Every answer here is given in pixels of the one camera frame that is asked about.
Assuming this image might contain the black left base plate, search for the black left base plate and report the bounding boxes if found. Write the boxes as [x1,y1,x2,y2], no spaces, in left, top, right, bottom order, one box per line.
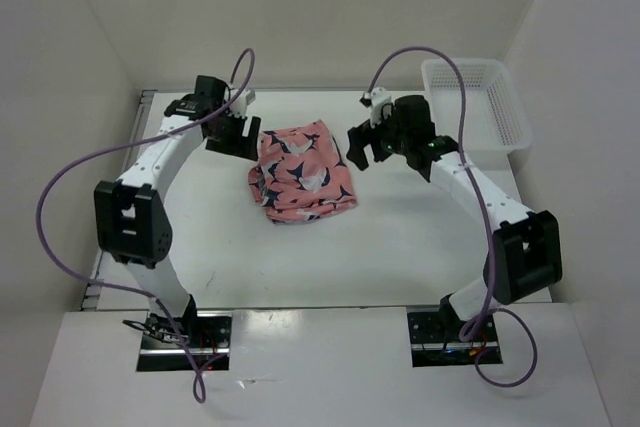
[124,313,232,373]

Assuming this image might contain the aluminium table frame rail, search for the aluminium table frame rail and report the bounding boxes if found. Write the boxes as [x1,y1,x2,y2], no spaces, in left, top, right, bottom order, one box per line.
[81,90,157,310]

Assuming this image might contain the pink shark print shorts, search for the pink shark print shorts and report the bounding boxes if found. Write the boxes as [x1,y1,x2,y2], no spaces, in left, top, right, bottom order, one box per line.
[248,120,358,224]

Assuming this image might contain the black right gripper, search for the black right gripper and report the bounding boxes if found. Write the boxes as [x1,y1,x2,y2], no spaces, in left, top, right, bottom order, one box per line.
[347,102,412,170]

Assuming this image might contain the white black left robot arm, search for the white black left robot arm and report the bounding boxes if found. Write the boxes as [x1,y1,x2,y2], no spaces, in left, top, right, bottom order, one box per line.
[94,76,261,347]

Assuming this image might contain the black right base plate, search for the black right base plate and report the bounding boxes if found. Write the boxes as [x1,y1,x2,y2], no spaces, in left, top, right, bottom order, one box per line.
[406,307,503,368]

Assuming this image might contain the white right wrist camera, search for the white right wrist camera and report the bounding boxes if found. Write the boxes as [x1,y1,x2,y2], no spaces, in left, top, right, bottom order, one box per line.
[360,87,392,128]

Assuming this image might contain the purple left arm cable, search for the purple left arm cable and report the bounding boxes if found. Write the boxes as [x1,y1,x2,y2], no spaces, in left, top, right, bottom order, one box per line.
[35,47,257,404]

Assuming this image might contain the white plastic laundry basket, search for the white plastic laundry basket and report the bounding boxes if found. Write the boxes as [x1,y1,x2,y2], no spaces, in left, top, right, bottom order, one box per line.
[421,58,532,155]

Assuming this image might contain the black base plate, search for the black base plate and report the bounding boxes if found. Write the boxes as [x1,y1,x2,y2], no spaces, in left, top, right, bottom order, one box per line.
[406,307,503,368]
[124,313,232,373]

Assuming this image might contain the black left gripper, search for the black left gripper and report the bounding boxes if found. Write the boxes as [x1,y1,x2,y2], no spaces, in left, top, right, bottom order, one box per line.
[206,109,260,161]

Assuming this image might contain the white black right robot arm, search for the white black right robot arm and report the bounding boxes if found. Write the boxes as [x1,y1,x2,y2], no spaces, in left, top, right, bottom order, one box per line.
[347,88,563,340]

